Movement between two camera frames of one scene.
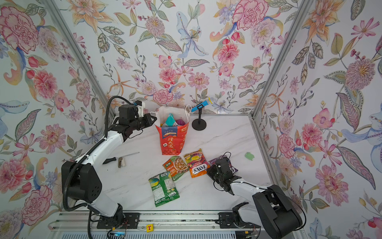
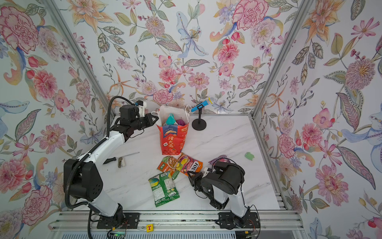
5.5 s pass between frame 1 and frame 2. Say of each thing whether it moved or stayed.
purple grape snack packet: stayed
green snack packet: stayed
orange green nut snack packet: moved
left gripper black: stayed
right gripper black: moved
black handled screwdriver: stayed
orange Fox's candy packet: moved
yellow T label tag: stayed
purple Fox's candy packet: stayed
